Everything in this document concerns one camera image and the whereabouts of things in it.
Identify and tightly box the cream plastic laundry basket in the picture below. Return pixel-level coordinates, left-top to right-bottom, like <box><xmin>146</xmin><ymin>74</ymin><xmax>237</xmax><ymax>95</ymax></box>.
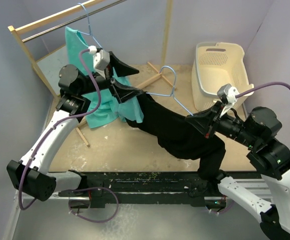
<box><xmin>191</xmin><ymin>42</ymin><xmax>254</xmax><ymax>112</ymax></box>

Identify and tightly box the wooden clothes rack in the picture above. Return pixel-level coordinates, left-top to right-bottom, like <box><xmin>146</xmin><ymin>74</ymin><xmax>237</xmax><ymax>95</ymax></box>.
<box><xmin>8</xmin><ymin>0</ymin><xmax>178</xmax><ymax>148</ymax></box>

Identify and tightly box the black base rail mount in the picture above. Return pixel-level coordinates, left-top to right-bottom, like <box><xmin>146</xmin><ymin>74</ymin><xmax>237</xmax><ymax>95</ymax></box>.
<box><xmin>59</xmin><ymin>171</ymin><xmax>227</xmax><ymax>211</ymax></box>

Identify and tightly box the aluminium frame rail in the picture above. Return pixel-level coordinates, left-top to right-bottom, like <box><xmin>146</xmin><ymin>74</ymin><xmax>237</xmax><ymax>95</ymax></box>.
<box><xmin>2</xmin><ymin>102</ymin><xmax>280</xmax><ymax>240</ymax></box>

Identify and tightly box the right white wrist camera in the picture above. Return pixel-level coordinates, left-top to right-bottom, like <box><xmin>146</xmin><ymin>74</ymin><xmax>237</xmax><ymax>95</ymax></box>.
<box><xmin>217</xmin><ymin>83</ymin><xmax>239</xmax><ymax>105</ymax></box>

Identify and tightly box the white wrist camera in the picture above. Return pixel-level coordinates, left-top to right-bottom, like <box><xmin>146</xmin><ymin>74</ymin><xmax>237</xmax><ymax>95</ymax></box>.
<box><xmin>217</xmin><ymin>83</ymin><xmax>239</xmax><ymax>105</ymax></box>
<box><xmin>88</xmin><ymin>45</ymin><xmax>110</xmax><ymax>71</ymax></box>

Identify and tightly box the teal t shirt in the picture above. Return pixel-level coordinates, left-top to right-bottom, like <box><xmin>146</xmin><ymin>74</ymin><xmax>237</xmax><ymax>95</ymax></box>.
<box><xmin>65</xmin><ymin>27</ymin><xmax>144</xmax><ymax>128</ymax></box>

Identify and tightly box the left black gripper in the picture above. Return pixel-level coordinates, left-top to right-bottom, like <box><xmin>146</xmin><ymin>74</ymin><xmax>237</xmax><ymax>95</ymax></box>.
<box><xmin>78</xmin><ymin>52</ymin><xmax>143</xmax><ymax>103</ymax></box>

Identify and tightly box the blue wire hanger of black shirt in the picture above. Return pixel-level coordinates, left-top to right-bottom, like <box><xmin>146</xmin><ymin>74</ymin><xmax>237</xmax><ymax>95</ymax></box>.
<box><xmin>142</xmin><ymin>63</ymin><xmax>195</xmax><ymax>116</ymax></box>

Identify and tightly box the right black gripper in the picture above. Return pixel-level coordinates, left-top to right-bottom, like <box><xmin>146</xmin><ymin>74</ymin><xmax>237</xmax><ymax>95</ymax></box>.
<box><xmin>185</xmin><ymin>98</ymin><xmax>257</xmax><ymax>147</ymax></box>

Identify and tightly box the small whiteboard wooden frame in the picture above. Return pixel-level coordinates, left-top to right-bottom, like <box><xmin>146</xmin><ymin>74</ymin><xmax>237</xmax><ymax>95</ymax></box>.
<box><xmin>36</xmin><ymin>45</ymin><xmax>69</xmax><ymax>96</ymax></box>

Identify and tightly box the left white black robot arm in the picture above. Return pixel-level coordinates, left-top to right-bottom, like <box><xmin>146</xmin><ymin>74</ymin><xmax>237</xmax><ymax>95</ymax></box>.
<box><xmin>7</xmin><ymin>48</ymin><xmax>142</xmax><ymax>202</ymax></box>

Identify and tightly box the black t shirt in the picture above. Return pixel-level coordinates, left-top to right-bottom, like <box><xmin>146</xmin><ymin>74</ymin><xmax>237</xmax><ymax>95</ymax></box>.
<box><xmin>126</xmin><ymin>93</ymin><xmax>226</xmax><ymax>180</ymax></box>

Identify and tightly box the blue wire hanger of teal shirt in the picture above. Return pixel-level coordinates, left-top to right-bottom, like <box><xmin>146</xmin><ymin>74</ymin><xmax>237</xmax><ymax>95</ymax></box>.
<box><xmin>77</xmin><ymin>2</ymin><xmax>103</xmax><ymax>50</ymax></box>

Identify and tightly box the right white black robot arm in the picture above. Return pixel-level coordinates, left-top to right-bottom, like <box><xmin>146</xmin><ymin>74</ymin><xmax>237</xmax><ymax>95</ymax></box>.
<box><xmin>185</xmin><ymin>101</ymin><xmax>290</xmax><ymax>240</ymax></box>

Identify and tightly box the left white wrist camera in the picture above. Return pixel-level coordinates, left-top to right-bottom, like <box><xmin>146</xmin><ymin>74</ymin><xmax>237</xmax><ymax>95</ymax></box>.
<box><xmin>88</xmin><ymin>45</ymin><xmax>110</xmax><ymax>71</ymax></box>

